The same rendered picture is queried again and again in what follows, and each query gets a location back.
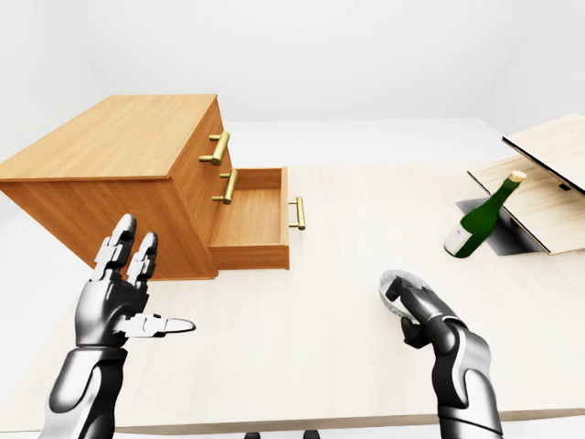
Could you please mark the closed wooden drawer, small front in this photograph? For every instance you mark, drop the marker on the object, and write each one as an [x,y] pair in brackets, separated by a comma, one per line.
[211,187]

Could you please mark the small dark shape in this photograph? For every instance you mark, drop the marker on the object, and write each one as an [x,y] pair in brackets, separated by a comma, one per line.
[311,435]
[252,435]

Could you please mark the pale wooden wine rack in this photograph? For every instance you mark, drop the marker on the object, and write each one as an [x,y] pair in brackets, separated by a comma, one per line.
[544,192]

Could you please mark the open wooden drawer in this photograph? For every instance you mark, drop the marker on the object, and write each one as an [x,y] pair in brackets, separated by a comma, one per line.
[249,215]

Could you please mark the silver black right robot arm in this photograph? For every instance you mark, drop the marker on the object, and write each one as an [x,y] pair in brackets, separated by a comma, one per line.
[464,384]

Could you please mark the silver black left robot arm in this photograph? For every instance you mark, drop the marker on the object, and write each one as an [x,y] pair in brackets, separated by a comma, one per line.
[84,393]

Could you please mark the closed wooden drawer, large front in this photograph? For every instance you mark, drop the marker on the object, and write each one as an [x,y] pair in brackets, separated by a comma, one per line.
[201,137]

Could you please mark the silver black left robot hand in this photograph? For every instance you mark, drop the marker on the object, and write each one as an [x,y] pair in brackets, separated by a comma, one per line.
[98,315]

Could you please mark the green wine bottle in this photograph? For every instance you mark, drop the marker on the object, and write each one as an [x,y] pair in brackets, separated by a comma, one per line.
[475,219]

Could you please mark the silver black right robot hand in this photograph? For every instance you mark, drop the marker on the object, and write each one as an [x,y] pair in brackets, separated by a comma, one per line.
[427,311]

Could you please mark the wooden cabinet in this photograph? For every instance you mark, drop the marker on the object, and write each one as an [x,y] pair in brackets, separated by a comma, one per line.
[105,151]

